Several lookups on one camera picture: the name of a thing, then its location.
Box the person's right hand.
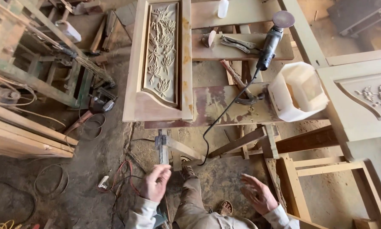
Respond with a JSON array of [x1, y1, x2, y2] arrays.
[[240, 174, 279, 216]]

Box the person's left hand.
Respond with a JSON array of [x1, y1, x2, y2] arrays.
[[141, 164, 172, 203]]

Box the metal bench clamp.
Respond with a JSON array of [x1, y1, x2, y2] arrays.
[[154, 129, 169, 165]]

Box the person's brown sandal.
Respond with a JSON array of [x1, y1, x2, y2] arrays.
[[219, 200, 233, 216]]

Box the wooden trestle bench legs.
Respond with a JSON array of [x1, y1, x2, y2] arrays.
[[165, 124, 340, 172]]

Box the person's beige trousers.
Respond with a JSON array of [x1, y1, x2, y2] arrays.
[[173, 165, 258, 229]]

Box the white electric plug socket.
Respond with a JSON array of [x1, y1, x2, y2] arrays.
[[97, 175, 110, 189]]

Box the paint stained wooden bench plank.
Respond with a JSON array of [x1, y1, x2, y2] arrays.
[[144, 82, 328, 130]]

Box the white cut plastic jug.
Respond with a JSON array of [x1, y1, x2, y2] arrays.
[[268, 61, 330, 123]]

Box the black circular saw tool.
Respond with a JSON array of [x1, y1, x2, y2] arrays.
[[88, 88, 118, 114]]

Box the carved floral wooden door panel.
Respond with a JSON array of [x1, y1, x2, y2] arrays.
[[122, 0, 194, 123]]

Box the pale carved door with rosette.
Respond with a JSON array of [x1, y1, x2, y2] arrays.
[[316, 48, 381, 229]]

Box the brown wooden bench plank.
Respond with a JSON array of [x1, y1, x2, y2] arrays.
[[192, 32, 295, 61]]

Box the metal locking pliers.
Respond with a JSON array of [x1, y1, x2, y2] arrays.
[[220, 35, 261, 54]]

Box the small putty scraper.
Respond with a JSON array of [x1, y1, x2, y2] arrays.
[[202, 30, 217, 48]]

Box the grey angle grinder sander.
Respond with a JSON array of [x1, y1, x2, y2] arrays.
[[256, 10, 295, 71]]

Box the stack of pale wooden boards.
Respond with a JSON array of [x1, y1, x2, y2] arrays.
[[0, 101, 79, 159]]

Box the pile of wood offcuts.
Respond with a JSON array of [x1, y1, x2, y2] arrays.
[[89, 0, 138, 64]]

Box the pale wooden beam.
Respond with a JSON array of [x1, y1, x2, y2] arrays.
[[279, 0, 330, 69]]

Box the white plastic canister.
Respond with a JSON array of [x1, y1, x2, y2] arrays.
[[55, 20, 82, 44]]

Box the pale wooden bench plank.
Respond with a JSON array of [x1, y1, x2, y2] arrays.
[[190, 0, 282, 30]]

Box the white plastic bottle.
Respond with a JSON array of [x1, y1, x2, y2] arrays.
[[217, 0, 229, 19]]

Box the dark metal table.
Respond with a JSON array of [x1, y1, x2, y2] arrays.
[[326, 0, 381, 37]]

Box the red electric wire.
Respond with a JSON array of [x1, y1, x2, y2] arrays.
[[96, 160, 141, 196]]

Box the unfinished wooden frame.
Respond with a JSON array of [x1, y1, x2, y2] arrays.
[[265, 153, 381, 229]]

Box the black grinder power cable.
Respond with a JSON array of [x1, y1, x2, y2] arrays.
[[198, 68, 261, 167]]

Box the wooden handled claw hammer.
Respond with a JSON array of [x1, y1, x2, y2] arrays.
[[220, 59, 265, 106]]

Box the black floor cable loop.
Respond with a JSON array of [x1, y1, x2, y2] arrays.
[[0, 182, 37, 225]]

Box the green wood machine frame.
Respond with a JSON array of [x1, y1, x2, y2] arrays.
[[0, 0, 116, 109]]

